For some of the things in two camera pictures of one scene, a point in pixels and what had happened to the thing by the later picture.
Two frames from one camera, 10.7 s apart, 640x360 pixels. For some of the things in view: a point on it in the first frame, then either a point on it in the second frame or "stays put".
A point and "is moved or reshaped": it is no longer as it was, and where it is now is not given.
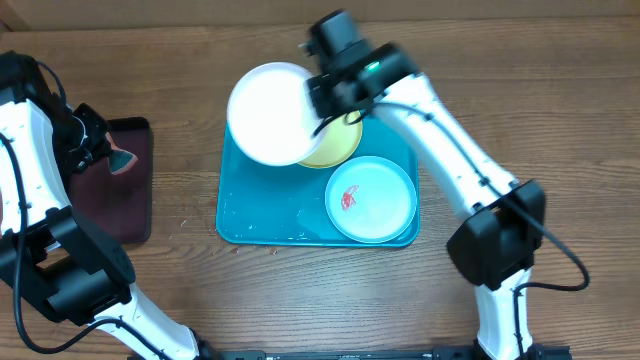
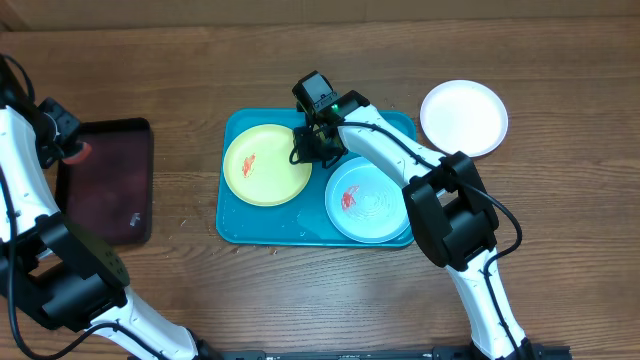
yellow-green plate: [340, 136] is moved or reshaped
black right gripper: [323, 98] to [301, 141]
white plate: [271, 115] to [464, 115]
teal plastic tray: [284, 205] stays put
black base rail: [443, 352] stays put
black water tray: [118, 203] stays put
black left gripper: [99, 146] to [70, 123]
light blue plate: [371, 199] stays put
